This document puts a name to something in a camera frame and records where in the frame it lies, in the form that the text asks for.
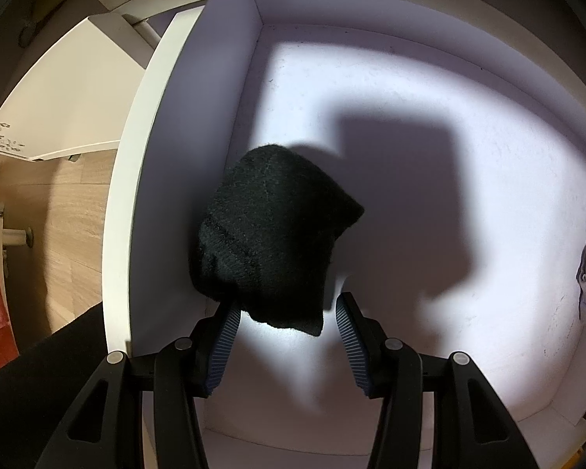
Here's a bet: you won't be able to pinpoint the white floral cabinet door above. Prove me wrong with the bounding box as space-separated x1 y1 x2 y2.
0 14 150 162

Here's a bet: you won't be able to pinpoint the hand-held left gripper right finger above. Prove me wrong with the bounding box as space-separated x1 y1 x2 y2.
335 292 540 469

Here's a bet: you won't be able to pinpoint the white drawer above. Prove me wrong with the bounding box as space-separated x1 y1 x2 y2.
102 0 586 469

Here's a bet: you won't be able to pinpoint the person's left leg black trousers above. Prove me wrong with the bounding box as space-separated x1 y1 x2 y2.
0 303 128 469

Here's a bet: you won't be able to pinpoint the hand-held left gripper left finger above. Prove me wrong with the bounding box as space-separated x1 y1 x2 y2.
34 303 242 469

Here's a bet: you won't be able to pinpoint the dark green knit sock bundle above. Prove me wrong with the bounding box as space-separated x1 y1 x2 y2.
190 144 365 337

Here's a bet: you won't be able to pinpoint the metal door stop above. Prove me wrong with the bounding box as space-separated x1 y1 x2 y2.
2 227 34 250

